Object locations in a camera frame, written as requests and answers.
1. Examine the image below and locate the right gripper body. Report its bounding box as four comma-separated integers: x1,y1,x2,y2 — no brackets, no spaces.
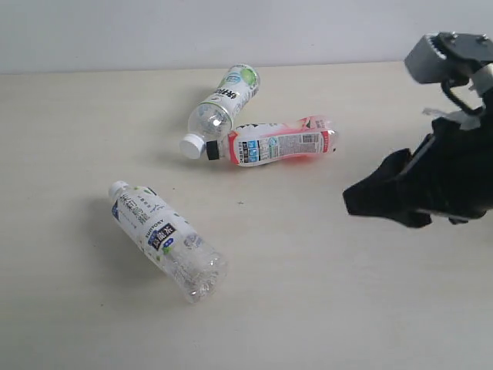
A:
404,115,492,224

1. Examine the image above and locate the green label clear bottle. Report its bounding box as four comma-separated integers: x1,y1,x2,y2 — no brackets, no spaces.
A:
179,64,260,160

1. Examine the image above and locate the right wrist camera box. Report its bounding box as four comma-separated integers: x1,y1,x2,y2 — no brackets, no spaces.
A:
404,32,492,85

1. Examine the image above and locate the pink label black-cap bottle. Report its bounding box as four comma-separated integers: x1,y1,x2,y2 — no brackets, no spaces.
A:
206,115,339,167

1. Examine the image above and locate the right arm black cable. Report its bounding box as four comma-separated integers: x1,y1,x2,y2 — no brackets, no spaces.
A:
441,76,486,116

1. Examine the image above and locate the Suntory white label bottle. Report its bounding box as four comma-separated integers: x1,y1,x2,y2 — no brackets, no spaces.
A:
109,180,227,303

